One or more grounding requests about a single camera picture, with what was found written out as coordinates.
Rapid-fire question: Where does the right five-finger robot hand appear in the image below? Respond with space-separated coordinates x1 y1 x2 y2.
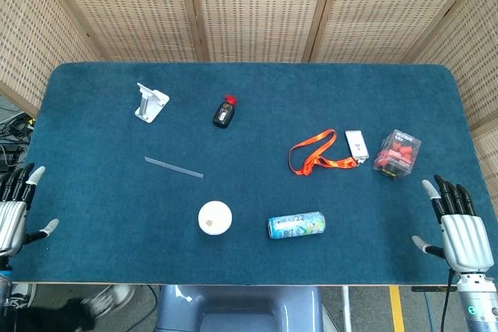
411 174 493 274

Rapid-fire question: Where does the left five-finger robot hand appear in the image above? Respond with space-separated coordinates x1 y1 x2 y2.
0 163 60 259

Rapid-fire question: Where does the clear plastic straw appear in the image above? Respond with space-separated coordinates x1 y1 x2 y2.
144 156 205 180

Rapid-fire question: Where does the red paper cup white lid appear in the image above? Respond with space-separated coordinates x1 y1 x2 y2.
197 200 233 236

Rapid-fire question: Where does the black trouser leg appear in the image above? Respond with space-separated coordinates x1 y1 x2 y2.
11 299 98 332

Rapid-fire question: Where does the clear box with red pieces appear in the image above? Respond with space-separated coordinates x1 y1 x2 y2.
371 128 423 183

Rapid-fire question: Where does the grey sneaker shoe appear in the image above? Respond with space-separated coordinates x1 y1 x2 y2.
79 284 137 320

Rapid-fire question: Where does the white table leg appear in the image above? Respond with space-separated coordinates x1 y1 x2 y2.
341 285 353 332

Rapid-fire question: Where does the white card badge holder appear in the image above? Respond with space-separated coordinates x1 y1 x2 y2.
344 129 370 164

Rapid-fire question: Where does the light blue beverage can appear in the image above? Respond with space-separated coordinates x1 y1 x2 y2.
267 211 326 239

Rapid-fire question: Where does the white folding phone stand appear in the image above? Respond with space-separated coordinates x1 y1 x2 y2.
134 82 170 124

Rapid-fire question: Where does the blue carpet table cover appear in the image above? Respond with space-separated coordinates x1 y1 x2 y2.
9 61 498 285

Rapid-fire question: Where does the blue-grey robot torso base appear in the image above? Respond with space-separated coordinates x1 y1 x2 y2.
155 284 324 332

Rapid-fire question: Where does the dark bottle with red cap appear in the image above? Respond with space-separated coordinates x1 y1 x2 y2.
212 94 238 129

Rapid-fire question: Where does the woven bamboo folding screen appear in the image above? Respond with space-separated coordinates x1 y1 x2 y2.
0 0 498 166

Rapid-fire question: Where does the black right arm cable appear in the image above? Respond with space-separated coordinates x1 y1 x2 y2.
439 269 456 332

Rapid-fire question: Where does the blue floor cable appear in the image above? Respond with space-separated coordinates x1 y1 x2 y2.
423 292 435 332

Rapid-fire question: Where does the black floor cable bundle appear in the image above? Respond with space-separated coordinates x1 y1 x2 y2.
0 112 36 172

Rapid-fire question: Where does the orange lanyard strap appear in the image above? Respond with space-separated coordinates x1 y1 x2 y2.
288 128 357 176

